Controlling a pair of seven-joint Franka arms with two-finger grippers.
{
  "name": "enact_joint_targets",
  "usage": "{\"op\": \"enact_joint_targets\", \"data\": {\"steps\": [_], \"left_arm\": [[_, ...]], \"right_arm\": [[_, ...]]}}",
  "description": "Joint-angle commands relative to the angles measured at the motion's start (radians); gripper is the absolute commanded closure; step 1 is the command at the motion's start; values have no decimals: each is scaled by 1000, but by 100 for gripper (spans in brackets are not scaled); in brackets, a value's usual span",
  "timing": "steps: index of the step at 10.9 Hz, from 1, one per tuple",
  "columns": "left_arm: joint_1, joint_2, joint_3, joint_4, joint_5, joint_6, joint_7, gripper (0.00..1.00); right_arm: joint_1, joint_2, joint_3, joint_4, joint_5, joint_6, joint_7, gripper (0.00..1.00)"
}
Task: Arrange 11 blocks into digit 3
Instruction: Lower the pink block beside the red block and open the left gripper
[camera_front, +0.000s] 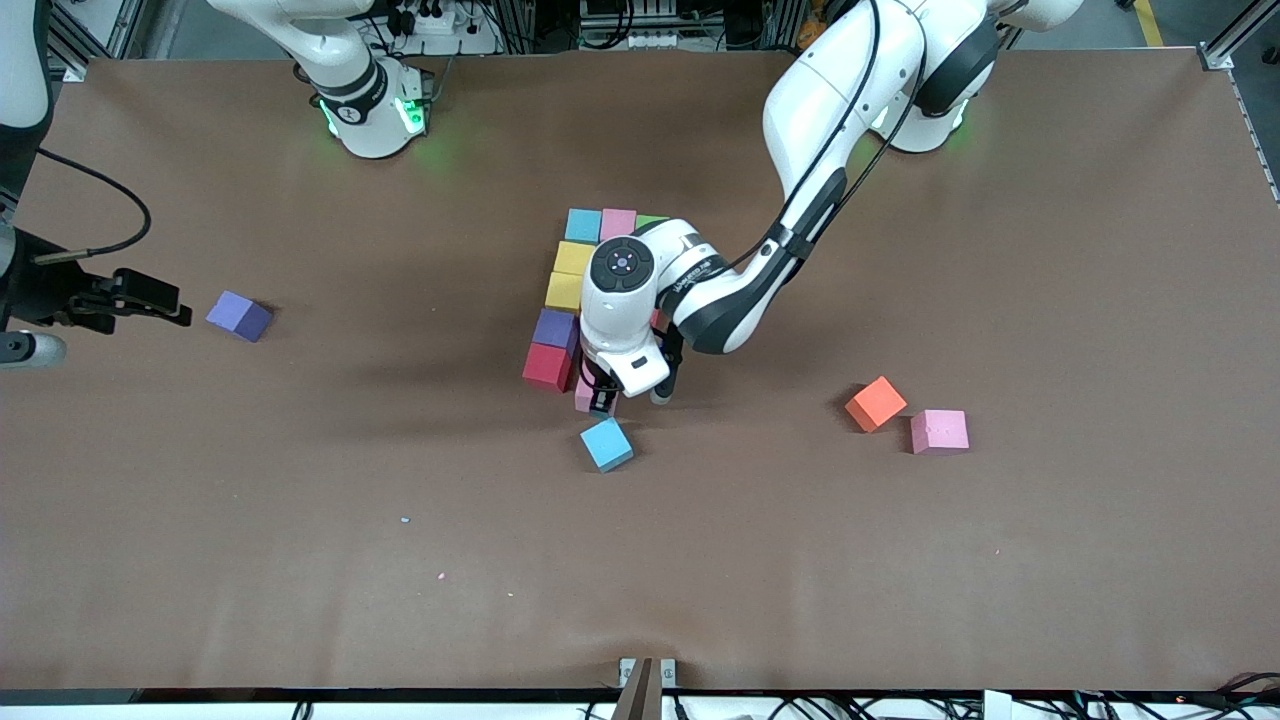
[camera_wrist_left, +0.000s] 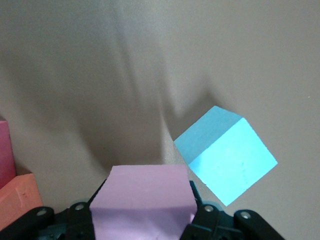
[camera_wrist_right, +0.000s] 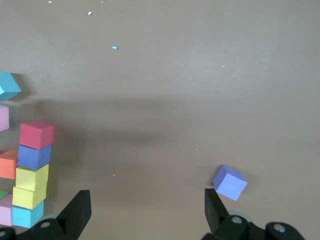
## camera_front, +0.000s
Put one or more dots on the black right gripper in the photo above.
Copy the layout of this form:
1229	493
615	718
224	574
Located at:
48	293

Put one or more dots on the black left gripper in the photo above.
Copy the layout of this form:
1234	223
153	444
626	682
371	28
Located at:
597	386

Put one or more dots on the pink foam cube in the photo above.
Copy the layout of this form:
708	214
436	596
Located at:
939	431
582	398
617	222

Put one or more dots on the blue foam cube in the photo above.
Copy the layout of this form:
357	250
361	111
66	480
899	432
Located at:
607	444
584	226

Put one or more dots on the red foam cube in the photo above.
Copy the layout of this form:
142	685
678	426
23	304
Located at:
547	367

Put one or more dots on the purple foam cube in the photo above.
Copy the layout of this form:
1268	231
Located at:
238	315
555	328

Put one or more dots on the yellow foam cube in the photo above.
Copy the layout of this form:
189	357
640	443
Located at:
573	257
563	290

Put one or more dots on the green foam cube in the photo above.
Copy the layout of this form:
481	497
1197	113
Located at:
650	219

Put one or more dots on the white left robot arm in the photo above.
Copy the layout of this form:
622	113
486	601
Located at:
630	310

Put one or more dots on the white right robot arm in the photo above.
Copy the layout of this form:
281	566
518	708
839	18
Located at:
370	115

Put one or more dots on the orange foam cube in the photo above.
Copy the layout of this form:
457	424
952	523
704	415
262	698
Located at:
875	404

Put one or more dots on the white electronic device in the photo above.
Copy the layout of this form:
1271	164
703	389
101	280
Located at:
630	40

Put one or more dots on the white power strip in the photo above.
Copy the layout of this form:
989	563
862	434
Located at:
445	25

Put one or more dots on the orange mesh bag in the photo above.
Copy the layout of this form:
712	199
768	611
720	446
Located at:
812	35

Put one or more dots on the small white box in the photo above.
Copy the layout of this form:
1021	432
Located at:
997	706

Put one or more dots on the aluminium frame profile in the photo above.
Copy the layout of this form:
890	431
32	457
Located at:
1215	55
80	45

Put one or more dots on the grey metal bracket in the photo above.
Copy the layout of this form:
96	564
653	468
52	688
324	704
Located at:
647	690

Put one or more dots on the aluminium frame post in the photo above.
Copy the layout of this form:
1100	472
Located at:
518	25
780	25

